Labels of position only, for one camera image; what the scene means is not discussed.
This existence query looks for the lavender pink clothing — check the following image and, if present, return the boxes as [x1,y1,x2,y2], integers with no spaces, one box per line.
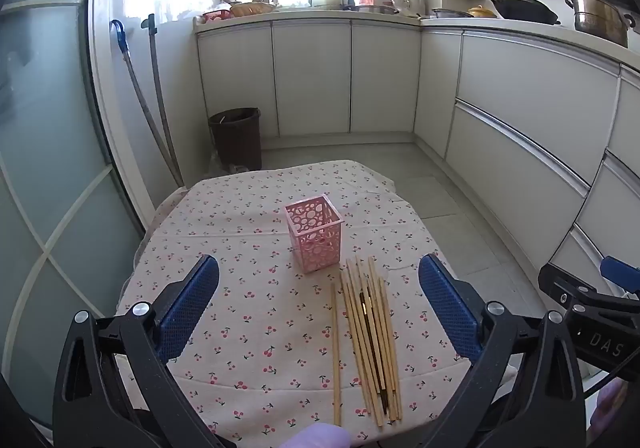
[284,423,352,448]
[589,378,635,430]

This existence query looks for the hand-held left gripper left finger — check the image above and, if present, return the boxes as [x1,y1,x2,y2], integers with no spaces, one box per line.
[52,254,236,448]

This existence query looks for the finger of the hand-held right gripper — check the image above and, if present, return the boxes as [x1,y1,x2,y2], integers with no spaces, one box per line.
[600,255,640,296]
[537,262,640,323]

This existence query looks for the woven basket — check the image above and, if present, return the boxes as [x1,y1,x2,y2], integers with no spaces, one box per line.
[230,2,278,18]

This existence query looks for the cherry print tablecloth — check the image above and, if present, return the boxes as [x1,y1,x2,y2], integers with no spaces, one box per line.
[117,159,506,448]

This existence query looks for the black wok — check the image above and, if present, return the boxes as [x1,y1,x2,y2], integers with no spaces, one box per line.
[452,0,561,26]

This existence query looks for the white kitchen cabinets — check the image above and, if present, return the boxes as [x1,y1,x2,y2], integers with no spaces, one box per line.
[195,10,640,313]

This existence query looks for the frosted glass sliding door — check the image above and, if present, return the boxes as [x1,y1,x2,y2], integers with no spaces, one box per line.
[0,0,151,448]

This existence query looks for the steel stock pot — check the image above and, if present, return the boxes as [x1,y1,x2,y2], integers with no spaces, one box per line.
[565,0,636,48]

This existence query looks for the brown trash bin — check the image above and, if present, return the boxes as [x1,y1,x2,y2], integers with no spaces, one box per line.
[208,108,263,172]

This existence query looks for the bundle of wooden chopsticks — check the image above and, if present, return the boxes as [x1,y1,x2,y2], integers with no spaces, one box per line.
[331,255,403,427]

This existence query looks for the black cable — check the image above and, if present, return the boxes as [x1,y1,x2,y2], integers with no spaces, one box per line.
[587,360,628,399]

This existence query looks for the crumpled clear plastic bag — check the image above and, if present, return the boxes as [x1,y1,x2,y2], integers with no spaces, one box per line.
[205,150,251,176]

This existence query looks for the black gold-banded chopstick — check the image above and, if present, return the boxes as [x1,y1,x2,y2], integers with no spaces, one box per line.
[359,290,390,416]

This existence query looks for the steel basin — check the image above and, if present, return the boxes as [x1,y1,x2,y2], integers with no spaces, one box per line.
[345,4,401,16]

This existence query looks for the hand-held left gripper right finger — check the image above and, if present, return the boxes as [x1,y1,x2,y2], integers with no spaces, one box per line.
[418,253,588,448]

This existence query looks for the pink perforated utensil holder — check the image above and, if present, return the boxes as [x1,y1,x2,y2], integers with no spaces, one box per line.
[285,194,345,273]

